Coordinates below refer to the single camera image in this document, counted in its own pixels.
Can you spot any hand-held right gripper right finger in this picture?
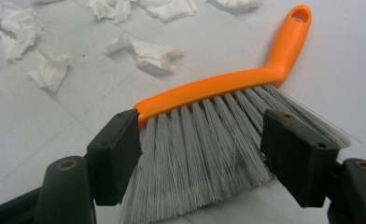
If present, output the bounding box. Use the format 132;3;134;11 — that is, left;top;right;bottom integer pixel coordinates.
260;108;341;209

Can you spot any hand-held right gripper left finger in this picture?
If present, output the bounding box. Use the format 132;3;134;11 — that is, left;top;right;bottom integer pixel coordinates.
86;108;143;207

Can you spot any pile of white tissues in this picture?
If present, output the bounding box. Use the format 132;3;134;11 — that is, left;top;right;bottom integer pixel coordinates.
0;0;263;93

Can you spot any orange brush with grey bristles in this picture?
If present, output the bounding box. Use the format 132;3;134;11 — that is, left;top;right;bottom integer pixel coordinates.
119;4;353;224

